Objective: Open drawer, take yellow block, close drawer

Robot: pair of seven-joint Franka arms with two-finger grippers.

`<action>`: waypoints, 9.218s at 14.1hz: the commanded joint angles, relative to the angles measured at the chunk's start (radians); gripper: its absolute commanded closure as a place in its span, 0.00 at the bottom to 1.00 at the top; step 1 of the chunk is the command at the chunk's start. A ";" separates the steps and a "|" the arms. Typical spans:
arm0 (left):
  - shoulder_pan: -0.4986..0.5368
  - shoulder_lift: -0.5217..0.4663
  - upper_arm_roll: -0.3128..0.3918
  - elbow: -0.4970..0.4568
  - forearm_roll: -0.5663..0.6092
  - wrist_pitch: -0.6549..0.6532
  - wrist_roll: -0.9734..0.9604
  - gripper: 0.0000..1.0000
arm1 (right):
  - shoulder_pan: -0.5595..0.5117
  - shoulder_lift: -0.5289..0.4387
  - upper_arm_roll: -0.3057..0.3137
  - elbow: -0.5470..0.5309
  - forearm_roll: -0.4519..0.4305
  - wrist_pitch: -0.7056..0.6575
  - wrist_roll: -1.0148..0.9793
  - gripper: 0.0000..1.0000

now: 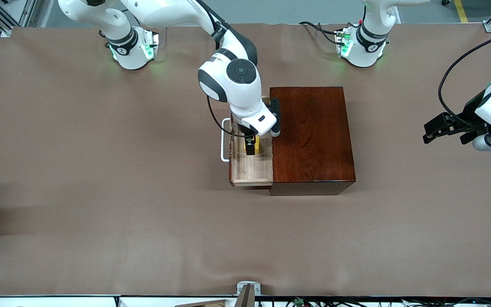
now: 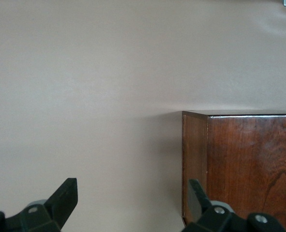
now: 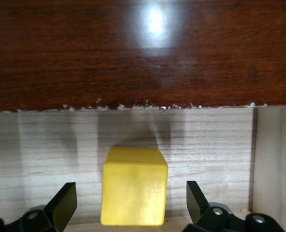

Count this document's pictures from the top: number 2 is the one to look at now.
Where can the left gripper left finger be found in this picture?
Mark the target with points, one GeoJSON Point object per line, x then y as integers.
{"type": "Point", "coordinates": [60, 200]}

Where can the dark brown wooden cabinet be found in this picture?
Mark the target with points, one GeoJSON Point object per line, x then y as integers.
{"type": "Point", "coordinates": [249, 157]}

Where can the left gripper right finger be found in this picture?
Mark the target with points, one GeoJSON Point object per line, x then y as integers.
{"type": "Point", "coordinates": [198, 205]}

